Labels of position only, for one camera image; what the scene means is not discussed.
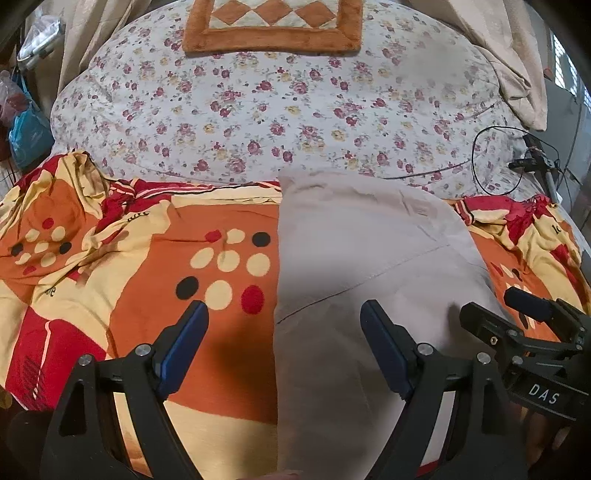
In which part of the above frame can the orange diamond pattern cushion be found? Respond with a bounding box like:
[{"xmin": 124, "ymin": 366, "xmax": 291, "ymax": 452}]
[{"xmin": 182, "ymin": 0, "xmax": 363, "ymax": 57}]

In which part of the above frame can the person's right hand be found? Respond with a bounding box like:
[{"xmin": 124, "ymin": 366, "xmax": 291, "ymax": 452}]
[{"xmin": 521, "ymin": 406, "xmax": 573, "ymax": 468}]

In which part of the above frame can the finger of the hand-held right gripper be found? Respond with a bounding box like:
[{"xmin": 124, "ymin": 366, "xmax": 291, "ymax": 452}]
[
  {"xmin": 503, "ymin": 286, "xmax": 591, "ymax": 344},
  {"xmin": 459, "ymin": 302, "xmax": 525, "ymax": 370}
]

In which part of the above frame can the plastic bag with red contents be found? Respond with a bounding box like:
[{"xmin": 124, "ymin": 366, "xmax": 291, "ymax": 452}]
[{"xmin": 0, "ymin": 71, "xmax": 29, "ymax": 126}]

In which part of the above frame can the black cable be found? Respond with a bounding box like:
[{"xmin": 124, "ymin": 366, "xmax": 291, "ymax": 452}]
[{"xmin": 383, "ymin": 124, "xmax": 564, "ymax": 195}]

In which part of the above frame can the beige garment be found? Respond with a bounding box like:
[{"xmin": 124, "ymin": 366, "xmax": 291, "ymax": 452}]
[{"xmin": 272, "ymin": 168, "xmax": 522, "ymax": 480}]

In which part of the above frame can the blue bag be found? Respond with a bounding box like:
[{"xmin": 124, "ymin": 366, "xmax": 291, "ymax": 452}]
[{"xmin": 8, "ymin": 99, "xmax": 55, "ymax": 169}]

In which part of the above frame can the barred window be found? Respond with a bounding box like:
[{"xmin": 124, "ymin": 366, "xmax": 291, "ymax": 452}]
[{"xmin": 551, "ymin": 32, "xmax": 591, "ymax": 108}]

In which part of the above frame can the beige curtain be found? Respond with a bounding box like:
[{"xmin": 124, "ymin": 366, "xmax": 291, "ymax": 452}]
[
  {"xmin": 55, "ymin": 0, "xmax": 144, "ymax": 84},
  {"xmin": 406, "ymin": 0, "xmax": 550, "ymax": 132}
]

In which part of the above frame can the white floral bed sheet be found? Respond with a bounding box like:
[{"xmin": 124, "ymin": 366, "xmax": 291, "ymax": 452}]
[{"xmin": 48, "ymin": 0, "xmax": 555, "ymax": 204}]

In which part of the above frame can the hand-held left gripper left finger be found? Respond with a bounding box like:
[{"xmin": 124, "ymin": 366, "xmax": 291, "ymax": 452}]
[{"xmin": 39, "ymin": 300, "xmax": 211, "ymax": 480}]

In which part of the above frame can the clear plastic bag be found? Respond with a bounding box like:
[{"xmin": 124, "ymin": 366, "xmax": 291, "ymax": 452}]
[{"xmin": 16, "ymin": 16, "xmax": 65, "ymax": 70}]

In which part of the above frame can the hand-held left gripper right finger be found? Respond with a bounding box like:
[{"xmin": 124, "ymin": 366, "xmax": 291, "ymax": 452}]
[{"xmin": 360, "ymin": 299, "xmax": 529, "ymax": 480}]

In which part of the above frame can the orange red yellow dotted blanket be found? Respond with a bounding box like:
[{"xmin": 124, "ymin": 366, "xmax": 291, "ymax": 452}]
[{"xmin": 0, "ymin": 150, "xmax": 591, "ymax": 480}]

